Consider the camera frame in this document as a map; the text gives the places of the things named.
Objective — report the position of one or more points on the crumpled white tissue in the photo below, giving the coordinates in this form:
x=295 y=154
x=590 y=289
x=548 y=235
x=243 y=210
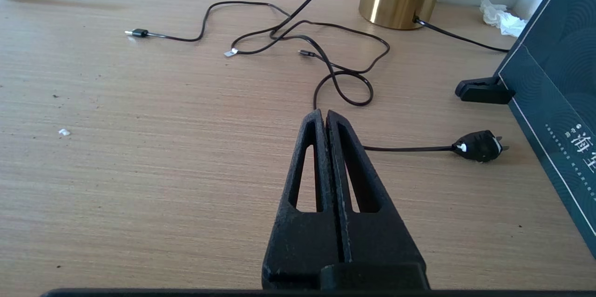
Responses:
x=503 y=17

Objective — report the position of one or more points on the black clip stand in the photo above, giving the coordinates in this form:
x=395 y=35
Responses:
x=484 y=92

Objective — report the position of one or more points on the small white crumb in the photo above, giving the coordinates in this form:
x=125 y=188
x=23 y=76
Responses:
x=64 y=132

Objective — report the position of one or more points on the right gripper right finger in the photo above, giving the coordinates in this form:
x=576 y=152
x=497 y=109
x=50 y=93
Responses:
x=372 y=246

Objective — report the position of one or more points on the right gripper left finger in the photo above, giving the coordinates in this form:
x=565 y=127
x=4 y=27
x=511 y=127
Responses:
x=298 y=241

